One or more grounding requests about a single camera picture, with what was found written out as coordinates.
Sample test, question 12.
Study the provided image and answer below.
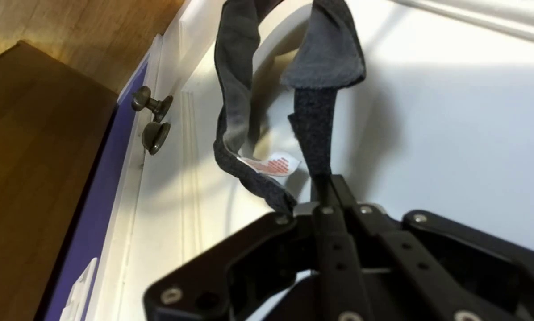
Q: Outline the dark grey sports visor cap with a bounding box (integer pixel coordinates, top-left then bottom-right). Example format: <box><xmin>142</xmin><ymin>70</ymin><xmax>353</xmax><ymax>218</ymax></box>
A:
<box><xmin>212</xmin><ymin>0</ymin><xmax>367</xmax><ymax>216</ymax></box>

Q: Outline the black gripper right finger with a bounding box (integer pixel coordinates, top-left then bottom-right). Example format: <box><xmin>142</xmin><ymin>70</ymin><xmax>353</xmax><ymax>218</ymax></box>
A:
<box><xmin>330</xmin><ymin>175</ymin><xmax>534</xmax><ymax>321</ymax></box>

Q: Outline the white panelled door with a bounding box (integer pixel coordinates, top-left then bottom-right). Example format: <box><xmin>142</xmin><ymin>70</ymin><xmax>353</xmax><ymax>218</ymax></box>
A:
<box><xmin>56</xmin><ymin>0</ymin><xmax>534</xmax><ymax>321</ymax></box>

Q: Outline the brass door knob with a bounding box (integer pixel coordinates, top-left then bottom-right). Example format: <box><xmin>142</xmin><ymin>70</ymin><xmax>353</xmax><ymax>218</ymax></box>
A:
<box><xmin>130</xmin><ymin>84</ymin><xmax>174</xmax><ymax>125</ymax></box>

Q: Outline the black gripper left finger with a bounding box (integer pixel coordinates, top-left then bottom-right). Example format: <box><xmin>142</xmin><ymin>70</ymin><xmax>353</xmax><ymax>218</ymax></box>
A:
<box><xmin>142</xmin><ymin>175</ymin><xmax>374</xmax><ymax>321</ymax></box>

